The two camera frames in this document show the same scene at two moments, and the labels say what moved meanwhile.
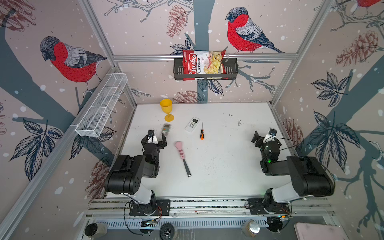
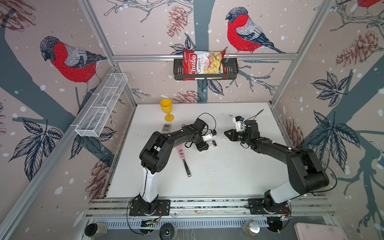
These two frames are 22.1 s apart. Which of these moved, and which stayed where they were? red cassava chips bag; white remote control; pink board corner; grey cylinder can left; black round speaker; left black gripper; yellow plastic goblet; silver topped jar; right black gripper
Moved: white remote control; right black gripper; left black gripper
Stayed: yellow plastic goblet; black round speaker; grey cylinder can left; pink board corner; red cassava chips bag; silver topped jar
